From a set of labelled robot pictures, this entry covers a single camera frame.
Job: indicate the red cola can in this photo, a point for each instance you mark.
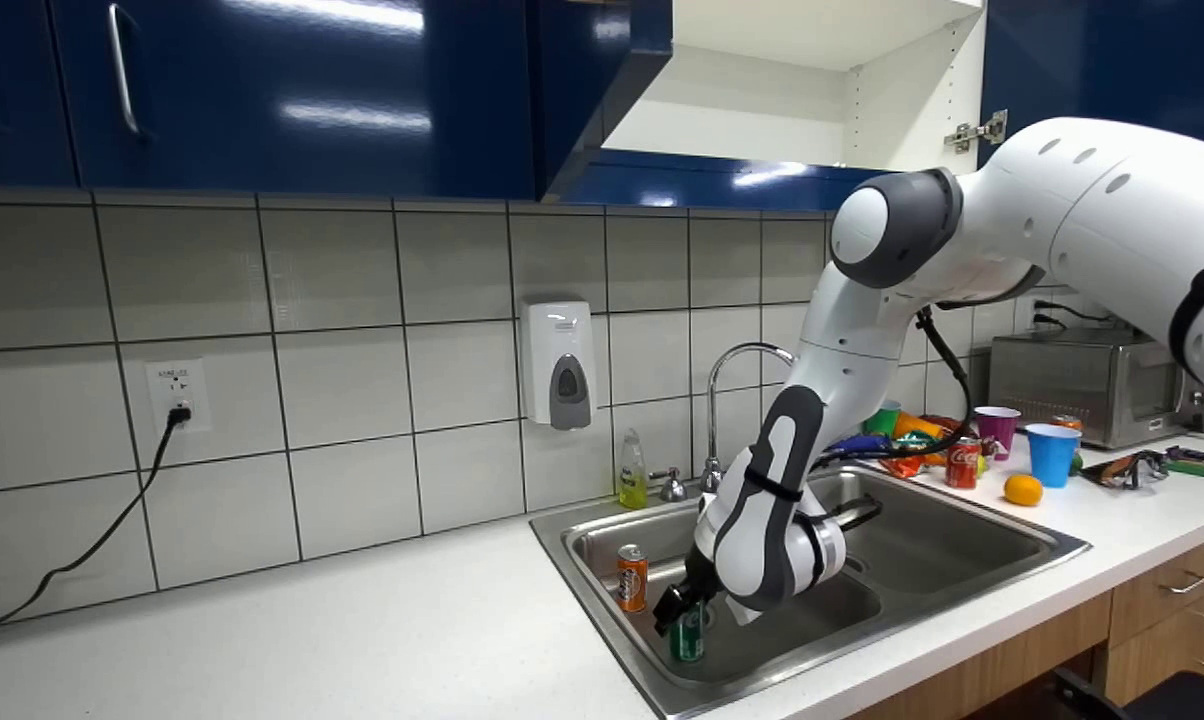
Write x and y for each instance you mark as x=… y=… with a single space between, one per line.
x=963 y=460

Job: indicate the red orange snack bag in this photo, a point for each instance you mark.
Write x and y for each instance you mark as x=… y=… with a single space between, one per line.
x=902 y=460

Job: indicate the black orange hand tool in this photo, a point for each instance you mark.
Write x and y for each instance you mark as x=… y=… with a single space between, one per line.
x=1135 y=470

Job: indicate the orange fruit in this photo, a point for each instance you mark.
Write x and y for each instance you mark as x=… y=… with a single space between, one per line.
x=1020 y=488

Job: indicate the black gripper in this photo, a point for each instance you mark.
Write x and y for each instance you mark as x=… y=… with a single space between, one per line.
x=704 y=591

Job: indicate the white wall outlet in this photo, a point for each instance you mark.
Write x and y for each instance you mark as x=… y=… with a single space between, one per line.
x=173 y=387

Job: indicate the black chair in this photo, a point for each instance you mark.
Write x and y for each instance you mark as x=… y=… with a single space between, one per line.
x=1181 y=700

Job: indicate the green dish soap bottle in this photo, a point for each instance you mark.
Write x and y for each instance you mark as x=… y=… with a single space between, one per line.
x=634 y=488

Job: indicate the steel double sink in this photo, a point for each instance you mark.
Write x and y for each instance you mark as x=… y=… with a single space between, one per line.
x=944 y=535

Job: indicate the blue snack bag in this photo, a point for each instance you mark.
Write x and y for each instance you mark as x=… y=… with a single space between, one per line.
x=867 y=451

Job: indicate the chrome faucet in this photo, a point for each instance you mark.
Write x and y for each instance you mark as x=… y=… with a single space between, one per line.
x=708 y=425

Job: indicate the wooden base cabinet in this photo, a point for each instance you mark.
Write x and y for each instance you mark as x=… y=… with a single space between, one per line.
x=1025 y=663

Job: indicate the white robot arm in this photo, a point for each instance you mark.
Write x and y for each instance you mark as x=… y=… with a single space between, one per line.
x=1107 y=213

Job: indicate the white wall soap dispenser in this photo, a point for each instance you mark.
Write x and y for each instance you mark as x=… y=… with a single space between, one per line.
x=554 y=341

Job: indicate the wall cabinet white inside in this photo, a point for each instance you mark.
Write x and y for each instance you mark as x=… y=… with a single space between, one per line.
x=784 y=92

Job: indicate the steel microwave oven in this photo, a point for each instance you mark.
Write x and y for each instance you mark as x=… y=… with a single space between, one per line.
x=1081 y=387

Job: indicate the purple plastic cup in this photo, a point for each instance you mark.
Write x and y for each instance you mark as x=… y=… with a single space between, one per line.
x=998 y=430

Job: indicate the metal cabinet hinge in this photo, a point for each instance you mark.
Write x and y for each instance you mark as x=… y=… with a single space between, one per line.
x=976 y=131

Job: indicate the green plastic cup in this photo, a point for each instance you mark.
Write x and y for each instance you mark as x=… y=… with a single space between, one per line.
x=883 y=422

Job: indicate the blue plastic cup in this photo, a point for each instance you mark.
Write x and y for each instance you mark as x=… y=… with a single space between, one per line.
x=1053 y=458

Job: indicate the small orange bottle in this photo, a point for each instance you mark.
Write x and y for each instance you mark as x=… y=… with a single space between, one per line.
x=634 y=583

